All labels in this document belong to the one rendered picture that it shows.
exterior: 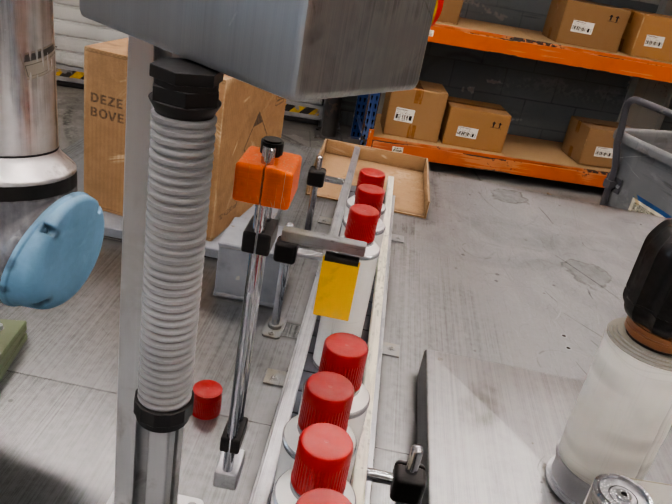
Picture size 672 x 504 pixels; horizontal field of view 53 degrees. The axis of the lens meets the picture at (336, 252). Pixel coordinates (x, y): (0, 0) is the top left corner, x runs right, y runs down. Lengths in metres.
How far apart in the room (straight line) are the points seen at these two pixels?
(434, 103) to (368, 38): 4.06
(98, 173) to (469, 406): 0.71
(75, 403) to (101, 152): 0.49
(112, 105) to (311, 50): 0.87
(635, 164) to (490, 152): 1.76
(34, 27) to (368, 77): 0.38
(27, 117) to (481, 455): 0.55
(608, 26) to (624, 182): 1.83
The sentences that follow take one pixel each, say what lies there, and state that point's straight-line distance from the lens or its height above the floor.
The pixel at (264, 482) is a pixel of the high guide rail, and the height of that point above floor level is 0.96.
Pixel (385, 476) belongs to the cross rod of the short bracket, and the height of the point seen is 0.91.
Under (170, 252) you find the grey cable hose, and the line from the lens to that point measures 0.35.
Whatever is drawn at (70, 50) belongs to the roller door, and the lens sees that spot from 5.13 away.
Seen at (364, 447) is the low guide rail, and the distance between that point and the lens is 0.67.
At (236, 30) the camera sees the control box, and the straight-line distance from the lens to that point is 0.31.
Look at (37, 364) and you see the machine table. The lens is 0.88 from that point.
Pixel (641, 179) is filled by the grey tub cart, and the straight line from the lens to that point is 2.88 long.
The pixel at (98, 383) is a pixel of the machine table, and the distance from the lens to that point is 0.85.
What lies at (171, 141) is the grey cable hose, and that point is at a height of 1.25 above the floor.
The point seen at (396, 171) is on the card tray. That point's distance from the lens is 1.66.
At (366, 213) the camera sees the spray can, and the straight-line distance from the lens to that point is 0.72.
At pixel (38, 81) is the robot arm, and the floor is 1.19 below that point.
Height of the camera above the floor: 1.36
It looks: 26 degrees down
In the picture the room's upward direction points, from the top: 11 degrees clockwise
